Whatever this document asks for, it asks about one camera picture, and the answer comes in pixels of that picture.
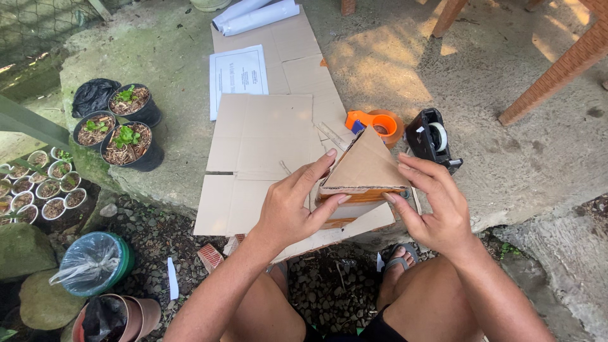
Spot person's right hand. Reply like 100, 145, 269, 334
381, 152, 476, 260

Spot person's left hand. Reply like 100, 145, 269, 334
250, 148, 352, 259

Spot triangular cardboard box piece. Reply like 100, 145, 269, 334
311, 125, 413, 230

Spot grey sandal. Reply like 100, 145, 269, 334
265, 260, 289, 286
382, 243, 420, 276

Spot flat cut cardboard sheet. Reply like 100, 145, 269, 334
193, 93, 398, 265

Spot black clear-tape dispenser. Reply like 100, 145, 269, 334
405, 107, 464, 175

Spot clear plastic ruler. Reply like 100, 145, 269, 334
313, 122, 351, 153

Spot person's right leg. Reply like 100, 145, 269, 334
377, 246, 486, 342

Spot person's leg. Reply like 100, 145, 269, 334
377, 246, 486, 342
220, 263, 307, 342

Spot orange brown-tape dispenser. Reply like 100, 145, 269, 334
344, 109, 406, 151

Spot person's left leg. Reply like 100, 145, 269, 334
220, 263, 307, 342

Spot white paper strip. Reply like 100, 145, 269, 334
167, 257, 180, 301

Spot white printed paper sheet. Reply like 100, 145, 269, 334
209, 44, 269, 122

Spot long flattened cardboard sheet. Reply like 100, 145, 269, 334
210, 5, 356, 144

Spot black pot with seedling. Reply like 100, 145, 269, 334
100, 122, 165, 173
72, 110, 117, 153
108, 84, 162, 128

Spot stacked terracotta pots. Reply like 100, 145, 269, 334
72, 293, 162, 342

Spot rolled white paper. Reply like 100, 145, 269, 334
220, 0, 301, 38
211, 0, 275, 32

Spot green bucket with plastic liner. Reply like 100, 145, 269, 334
48, 231, 136, 298

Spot black bag inside pot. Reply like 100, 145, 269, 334
81, 295, 128, 342

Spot pale ceramic pot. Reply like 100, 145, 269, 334
189, 0, 233, 13

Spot crumpled black plastic bag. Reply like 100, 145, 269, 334
71, 78, 122, 119

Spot group of white seedling cups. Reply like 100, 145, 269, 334
0, 147, 89, 226

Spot large mossy stone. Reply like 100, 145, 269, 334
0, 223, 58, 282
18, 269, 89, 331

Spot long green leaf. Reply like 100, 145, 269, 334
0, 94, 73, 154

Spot wire mesh fence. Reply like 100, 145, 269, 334
0, 0, 112, 68

